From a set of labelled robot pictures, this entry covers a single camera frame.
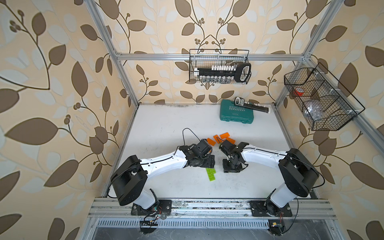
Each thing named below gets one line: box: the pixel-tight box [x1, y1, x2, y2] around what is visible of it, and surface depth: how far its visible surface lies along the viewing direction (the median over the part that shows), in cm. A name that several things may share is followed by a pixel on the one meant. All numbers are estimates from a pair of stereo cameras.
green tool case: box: [219, 99, 254, 124], surface depth 113 cm
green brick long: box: [208, 168, 216, 174], surface depth 87 cm
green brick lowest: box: [207, 174, 216, 182], surface depth 86 cm
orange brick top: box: [219, 132, 230, 139], surface depth 104 cm
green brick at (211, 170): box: [206, 168, 216, 175], surface depth 87 cm
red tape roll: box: [294, 87, 305, 97], surface depth 88 cm
